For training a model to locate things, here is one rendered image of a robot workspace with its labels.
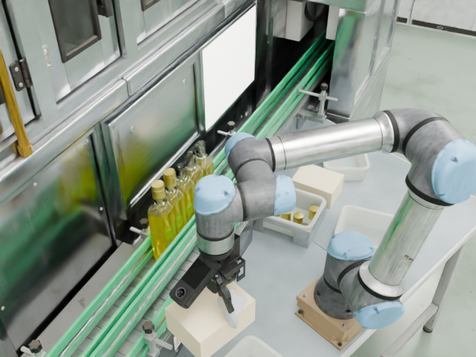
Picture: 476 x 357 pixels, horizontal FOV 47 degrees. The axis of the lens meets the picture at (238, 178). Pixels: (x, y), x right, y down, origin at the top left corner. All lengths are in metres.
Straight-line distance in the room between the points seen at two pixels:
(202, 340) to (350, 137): 0.53
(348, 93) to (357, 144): 1.25
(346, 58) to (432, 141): 1.24
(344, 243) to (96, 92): 0.74
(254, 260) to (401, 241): 0.67
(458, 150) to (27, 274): 1.02
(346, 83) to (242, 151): 1.34
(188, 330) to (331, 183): 0.98
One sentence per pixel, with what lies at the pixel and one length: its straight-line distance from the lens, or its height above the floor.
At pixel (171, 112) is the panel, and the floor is 1.19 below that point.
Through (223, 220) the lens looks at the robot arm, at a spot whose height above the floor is 1.40.
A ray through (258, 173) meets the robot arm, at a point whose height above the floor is 1.44.
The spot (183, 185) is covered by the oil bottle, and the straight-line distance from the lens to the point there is 1.58.
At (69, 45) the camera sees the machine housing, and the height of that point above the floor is 1.54.
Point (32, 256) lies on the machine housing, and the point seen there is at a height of 1.11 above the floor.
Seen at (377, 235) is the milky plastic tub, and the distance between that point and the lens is 1.96.
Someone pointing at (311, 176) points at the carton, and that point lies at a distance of 2.03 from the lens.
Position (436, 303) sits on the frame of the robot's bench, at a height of 0.21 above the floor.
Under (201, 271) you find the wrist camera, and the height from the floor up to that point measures 1.27.
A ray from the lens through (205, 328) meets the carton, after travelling 1.21.
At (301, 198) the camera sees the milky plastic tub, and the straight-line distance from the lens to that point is 1.95.
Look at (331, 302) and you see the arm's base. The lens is 1.57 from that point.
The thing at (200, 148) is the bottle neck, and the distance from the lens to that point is 1.64.
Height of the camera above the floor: 2.12
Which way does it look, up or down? 40 degrees down
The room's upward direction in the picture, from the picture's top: straight up
